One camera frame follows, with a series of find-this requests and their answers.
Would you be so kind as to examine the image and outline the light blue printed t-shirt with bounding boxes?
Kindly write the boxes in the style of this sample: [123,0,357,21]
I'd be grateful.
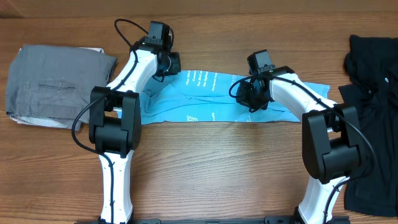
[118,69,330,125]

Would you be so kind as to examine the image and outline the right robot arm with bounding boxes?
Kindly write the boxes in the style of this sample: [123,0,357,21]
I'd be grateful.
[232,50,366,224]

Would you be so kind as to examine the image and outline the black polo shirt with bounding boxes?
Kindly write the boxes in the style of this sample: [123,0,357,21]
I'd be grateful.
[339,35,397,217]

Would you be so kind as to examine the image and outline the folded grey trousers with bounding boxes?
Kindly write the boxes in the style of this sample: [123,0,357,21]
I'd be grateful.
[5,45,117,129]

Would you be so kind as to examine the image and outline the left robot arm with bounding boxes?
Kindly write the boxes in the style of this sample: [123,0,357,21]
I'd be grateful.
[89,21,181,223]

